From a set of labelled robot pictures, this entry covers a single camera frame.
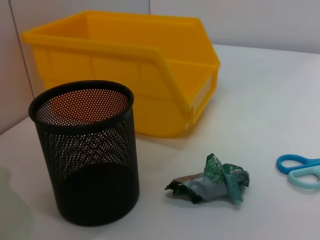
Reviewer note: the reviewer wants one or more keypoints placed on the yellow plastic bin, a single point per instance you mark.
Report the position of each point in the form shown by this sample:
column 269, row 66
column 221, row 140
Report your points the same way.
column 112, row 62

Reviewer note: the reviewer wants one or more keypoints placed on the black mesh pen holder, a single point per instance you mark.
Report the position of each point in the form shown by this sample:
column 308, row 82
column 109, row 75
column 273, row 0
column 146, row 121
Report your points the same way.
column 85, row 162

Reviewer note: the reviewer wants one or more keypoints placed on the translucent green fruit plate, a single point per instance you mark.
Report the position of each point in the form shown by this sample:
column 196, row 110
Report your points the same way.
column 12, row 212

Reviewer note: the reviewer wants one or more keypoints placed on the blue scissors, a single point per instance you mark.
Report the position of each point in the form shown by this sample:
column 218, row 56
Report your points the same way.
column 300, row 175

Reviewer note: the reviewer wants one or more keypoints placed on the green plastic wrapper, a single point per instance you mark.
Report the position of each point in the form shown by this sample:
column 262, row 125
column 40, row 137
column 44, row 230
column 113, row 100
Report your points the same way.
column 212, row 182

